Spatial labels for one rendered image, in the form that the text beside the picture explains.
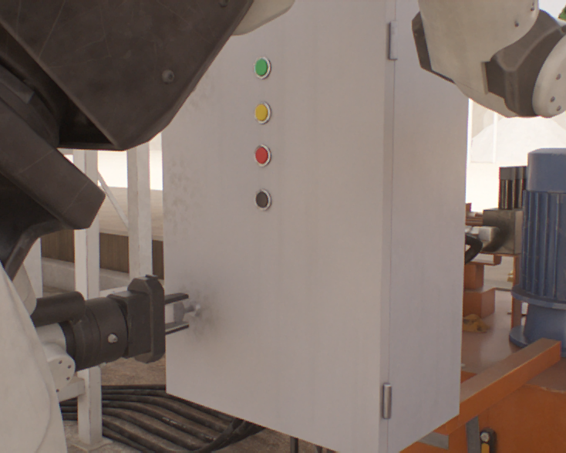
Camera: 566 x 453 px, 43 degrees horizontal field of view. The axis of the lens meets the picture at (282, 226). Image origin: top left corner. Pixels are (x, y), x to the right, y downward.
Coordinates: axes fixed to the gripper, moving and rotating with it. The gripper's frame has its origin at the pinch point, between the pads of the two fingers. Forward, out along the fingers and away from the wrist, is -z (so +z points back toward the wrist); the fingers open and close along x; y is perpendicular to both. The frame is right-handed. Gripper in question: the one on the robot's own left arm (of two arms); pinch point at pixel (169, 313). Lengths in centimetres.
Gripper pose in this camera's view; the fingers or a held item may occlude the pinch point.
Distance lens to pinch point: 106.7
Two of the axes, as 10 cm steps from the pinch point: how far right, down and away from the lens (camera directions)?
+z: -6.5, 0.9, -7.6
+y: -7.6, -0.8, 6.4
